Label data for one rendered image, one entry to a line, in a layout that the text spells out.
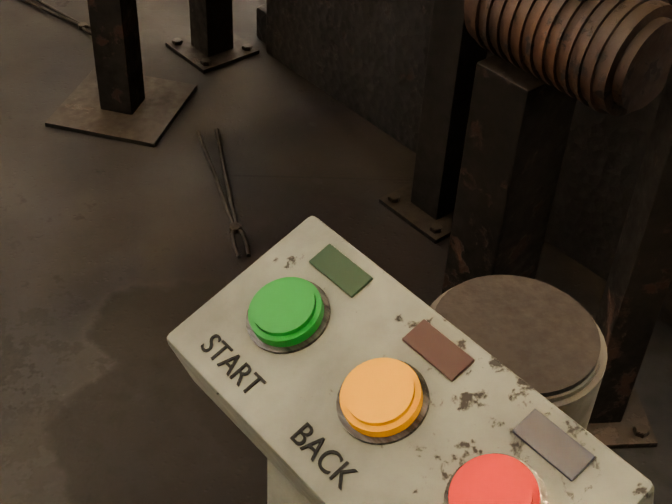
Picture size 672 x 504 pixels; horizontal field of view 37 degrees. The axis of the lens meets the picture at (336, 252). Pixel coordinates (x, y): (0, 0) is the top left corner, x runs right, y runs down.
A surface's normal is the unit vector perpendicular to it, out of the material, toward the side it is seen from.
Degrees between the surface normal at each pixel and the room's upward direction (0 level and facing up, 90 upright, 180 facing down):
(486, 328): 0
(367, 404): 20
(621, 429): 0
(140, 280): 0
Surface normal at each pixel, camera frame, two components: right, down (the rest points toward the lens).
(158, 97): 0.04, -0.76
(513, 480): -0.22, -0.58
